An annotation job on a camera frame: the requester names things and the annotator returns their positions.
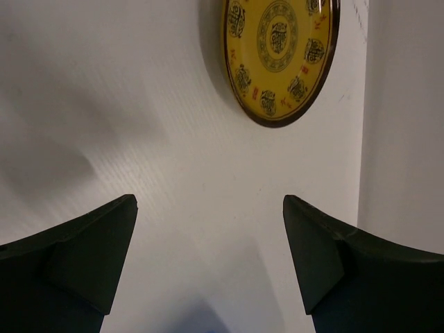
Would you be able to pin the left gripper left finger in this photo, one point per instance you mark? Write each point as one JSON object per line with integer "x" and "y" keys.
{"x": 64, "y": 279}

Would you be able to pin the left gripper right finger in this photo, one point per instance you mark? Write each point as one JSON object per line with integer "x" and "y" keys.
{"x": 352, "y": 281}

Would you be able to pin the yellow patterned plate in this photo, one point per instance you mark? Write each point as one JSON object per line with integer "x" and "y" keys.
{"x": 277, "y": 55}

